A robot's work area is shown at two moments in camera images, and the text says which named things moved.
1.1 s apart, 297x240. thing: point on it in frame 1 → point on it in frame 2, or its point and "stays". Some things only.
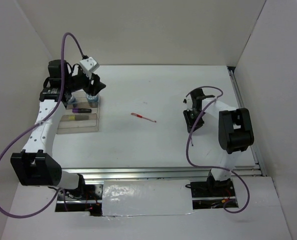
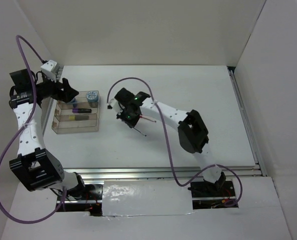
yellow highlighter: x=79 y=117 stays
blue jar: x=92 y=99 stays
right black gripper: x=190 y=123 → x=132 y=123
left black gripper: x=97 y=85 → x=68 y=93
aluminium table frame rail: x=179 y=174 stays
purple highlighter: x=80 y=110 stays
